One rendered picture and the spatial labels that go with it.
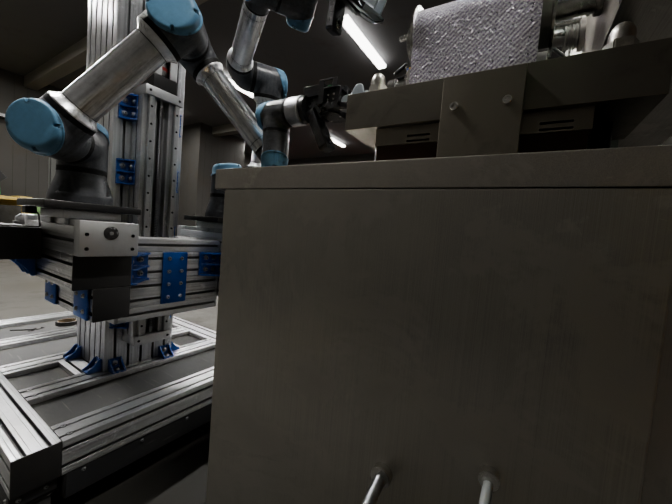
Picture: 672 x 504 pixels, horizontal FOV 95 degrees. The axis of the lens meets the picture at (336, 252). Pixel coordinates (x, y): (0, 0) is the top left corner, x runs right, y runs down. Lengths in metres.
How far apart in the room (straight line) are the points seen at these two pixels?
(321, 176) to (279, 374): 0.34
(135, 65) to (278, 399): 0.84
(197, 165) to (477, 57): 9.07
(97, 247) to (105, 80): 0.40
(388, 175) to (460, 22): 0.44
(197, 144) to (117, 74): 8.75
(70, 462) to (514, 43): 1.39
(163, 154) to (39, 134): 0.47
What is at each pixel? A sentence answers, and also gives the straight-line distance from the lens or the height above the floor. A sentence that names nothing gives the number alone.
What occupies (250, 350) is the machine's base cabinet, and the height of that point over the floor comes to 0.56.
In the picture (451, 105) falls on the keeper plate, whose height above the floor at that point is 0.98.
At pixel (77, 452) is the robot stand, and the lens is 1.15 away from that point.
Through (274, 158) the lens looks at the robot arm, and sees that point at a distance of 0.89.
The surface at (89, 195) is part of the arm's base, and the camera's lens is 1.10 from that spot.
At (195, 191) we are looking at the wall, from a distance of 9.50.
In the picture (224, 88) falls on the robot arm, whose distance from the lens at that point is 1.09.
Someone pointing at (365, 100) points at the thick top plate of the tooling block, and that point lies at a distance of 0.57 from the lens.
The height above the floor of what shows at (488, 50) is 1.17.
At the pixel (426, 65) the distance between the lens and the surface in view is 0.79.
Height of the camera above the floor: 0.79
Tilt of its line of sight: 3 degrees down
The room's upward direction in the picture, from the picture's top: 5 degrees clockwise
